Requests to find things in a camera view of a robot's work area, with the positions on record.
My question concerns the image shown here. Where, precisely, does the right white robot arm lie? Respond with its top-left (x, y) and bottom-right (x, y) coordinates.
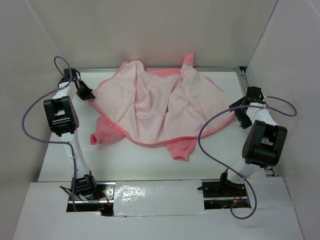
top-left (218, 86), bottom-right (288, 196)

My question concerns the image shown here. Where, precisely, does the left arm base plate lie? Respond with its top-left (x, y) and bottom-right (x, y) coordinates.
top-left (66, 181), bottom-right (116, 217)

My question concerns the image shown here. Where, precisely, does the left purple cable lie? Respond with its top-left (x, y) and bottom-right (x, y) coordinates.
top-left (21, 55), bottom-right (83, 213)

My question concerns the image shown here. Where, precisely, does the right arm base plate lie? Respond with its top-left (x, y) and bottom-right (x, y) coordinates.
top-left (197, 180), bottom-right (251, 210)

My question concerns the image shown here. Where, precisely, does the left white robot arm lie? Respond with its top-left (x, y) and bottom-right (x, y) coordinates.
top-left (43, 68), bottom-right (99, 200)

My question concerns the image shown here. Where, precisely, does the pink zip jacket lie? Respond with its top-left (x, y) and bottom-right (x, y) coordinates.
top-left (90, 53), bottom-right (235, 161)

